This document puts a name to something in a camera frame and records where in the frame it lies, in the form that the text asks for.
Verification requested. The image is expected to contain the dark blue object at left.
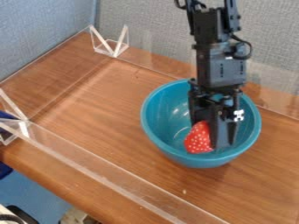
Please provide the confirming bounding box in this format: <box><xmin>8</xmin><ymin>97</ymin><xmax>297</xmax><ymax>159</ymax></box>
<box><xmin>0</xmin><ymin>109</ymin><xmax>17</xmax><ymax>180</ymax></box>

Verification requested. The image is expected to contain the clear acrylic corner bracket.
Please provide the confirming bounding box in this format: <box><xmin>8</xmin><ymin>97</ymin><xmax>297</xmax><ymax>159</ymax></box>
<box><xmin>88</xmin><ymin>25</ymin><xmax>129</xmax><ymax>58</ymax></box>

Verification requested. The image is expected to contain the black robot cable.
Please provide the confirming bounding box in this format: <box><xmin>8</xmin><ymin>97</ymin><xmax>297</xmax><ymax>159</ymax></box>
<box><xmin>228</xmin><ymin>34</ymin><xmax>255</xmax><ymax>61</ymax></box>

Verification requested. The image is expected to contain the blue plastic bowl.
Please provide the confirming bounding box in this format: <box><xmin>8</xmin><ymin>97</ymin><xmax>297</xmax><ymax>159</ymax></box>
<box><xmin>140</xmin><ymin>79</ymin><xmax>261</xmax><ymax>168</ymax></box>

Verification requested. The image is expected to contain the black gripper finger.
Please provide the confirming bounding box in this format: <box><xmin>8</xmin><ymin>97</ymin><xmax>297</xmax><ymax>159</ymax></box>
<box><xmin>209</xmin><ymin>105</ymin><xmax>239</xmax><ymax>150</ymax></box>

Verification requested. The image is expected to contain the clear acrylic front barrier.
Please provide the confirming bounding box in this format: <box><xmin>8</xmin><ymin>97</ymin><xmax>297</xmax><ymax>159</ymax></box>
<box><xmin>0</xmin><ymin>118</ymin><xmax>228</xmax><ymax>224</ymax></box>

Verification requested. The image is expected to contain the red toy strawberry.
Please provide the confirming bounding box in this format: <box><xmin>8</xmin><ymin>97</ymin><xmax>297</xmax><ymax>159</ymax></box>
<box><xmin>184</xmin><ymin>121</ymin><xmax>213</xmax><ymax>154</ymax></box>

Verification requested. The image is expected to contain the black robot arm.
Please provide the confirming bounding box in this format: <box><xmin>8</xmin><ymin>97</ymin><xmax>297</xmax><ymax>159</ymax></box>
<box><xmin>174</xmin><ymin>0</ymin><xmax>252</xmax><ymax>149</ymax></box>

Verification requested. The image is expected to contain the clear acrylic left bracket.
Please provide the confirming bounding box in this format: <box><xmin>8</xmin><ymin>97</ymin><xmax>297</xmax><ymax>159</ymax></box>
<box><xmin>0</xmin><ymin>88</ymin><xmax>29</xmax><ymax>145</ymax></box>

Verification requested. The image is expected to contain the clear acrylic barrier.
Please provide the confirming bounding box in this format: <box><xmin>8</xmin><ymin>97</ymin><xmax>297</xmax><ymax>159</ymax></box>
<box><xmin>0</xmin><ymin>118</ymin><xmax>228</xmax><ymax>224</ymax></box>
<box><xmin>88</xmin><ymin>24</ymin><xmax>299</xmax><ymax>120</ymax></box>

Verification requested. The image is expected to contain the clear acrylic back barrier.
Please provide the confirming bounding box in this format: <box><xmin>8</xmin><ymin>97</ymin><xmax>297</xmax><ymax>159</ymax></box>
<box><xmin>88</xmin><ymin>24</ymin><xmax>299</xmax><ymax>120</ymax></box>

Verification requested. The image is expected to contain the black object bottom left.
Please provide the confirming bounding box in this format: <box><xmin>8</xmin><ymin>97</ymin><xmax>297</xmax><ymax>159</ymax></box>
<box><xmin>0</xmin><ymin>205</ymin><xmax>40</xmax><ymax>224</ymax></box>

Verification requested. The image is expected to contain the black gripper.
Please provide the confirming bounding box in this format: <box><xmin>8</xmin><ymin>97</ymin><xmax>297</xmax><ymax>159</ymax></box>
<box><xmin>188</xmin><ymin>42</ymin><xmax>248</xmax><ymax>125</ymax></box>

